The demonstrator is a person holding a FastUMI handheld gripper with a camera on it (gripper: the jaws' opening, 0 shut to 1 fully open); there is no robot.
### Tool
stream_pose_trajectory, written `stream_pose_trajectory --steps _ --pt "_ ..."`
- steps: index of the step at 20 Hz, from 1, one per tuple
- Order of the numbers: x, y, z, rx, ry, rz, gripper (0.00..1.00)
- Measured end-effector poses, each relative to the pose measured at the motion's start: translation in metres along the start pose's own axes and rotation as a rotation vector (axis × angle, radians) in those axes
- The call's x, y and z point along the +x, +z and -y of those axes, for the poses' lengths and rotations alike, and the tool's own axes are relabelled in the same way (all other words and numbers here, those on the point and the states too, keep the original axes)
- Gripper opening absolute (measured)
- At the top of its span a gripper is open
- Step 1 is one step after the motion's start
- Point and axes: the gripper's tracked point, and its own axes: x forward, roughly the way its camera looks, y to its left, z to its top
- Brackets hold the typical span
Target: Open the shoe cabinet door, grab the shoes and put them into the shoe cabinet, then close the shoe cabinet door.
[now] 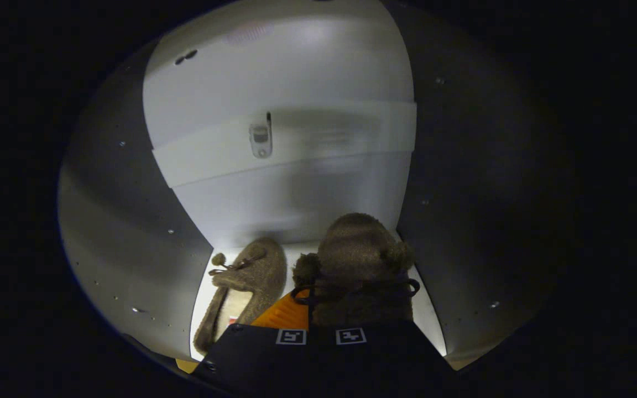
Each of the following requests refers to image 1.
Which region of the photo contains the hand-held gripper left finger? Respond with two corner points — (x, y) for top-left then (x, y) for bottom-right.
(191, 287), (319, 389)

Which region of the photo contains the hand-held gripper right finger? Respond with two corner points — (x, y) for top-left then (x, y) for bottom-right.
(318, 318), (457, 390)

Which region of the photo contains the brown fuzzy shoe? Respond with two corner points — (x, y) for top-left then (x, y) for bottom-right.
(292, 213), (421, 329)
(193, 238), (288, 355)

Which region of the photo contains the grey shoe cabinet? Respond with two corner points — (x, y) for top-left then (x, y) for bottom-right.
(58, 0), (551, 371)

